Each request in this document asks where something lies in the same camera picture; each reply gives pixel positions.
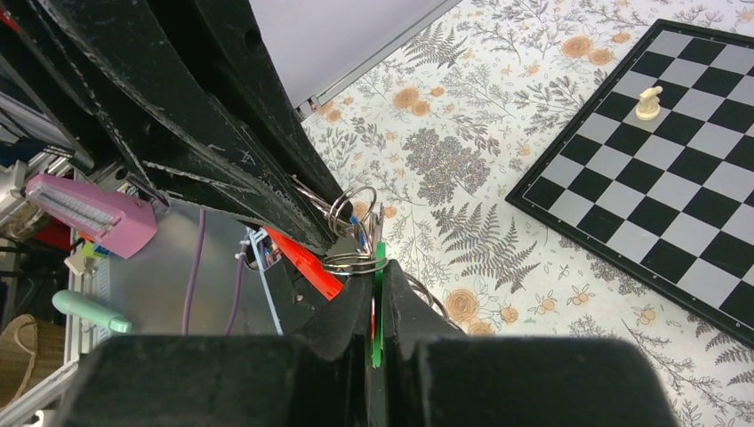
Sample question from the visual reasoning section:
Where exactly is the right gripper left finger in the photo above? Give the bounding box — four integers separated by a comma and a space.
53, 272, 373, 426

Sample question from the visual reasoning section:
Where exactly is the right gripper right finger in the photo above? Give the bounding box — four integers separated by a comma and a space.
382, 261, 676, 426

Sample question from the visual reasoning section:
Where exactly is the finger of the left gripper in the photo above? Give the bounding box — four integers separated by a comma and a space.
148, 1, 343, 211
0, 0, 340, 255

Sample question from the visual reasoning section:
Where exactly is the green key tag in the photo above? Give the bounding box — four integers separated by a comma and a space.
371, 241, 388, 368

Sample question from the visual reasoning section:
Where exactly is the pink box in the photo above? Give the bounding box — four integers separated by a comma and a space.
25, 174, 157, 259

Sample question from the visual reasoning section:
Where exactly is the mint green tube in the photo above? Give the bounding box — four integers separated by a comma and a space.
52, 290, 132, 334

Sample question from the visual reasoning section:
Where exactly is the floral table mat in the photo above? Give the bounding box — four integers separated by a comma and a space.
304, 1, 753, 426

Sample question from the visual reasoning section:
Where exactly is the black grey chessboard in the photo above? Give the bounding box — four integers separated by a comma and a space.
507, 20, 753, 345

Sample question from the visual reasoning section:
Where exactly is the cream chess piece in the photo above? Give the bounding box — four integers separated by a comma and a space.
634, 86, 663, 121

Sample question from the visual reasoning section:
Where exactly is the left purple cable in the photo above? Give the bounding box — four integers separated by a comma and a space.
180, 209, 249, 337

